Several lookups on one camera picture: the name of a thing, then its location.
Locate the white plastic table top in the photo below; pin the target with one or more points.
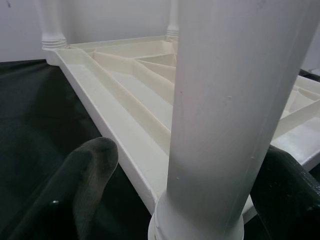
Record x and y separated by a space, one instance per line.
120 100

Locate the white plastic table leg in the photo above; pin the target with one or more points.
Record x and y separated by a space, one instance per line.
173 22
225 100
51 25

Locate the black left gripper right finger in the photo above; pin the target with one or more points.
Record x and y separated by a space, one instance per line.
287 200

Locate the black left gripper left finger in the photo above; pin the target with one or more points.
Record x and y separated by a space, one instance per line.
70 195

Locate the black tablecloth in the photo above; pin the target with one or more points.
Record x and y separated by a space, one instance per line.
37 105

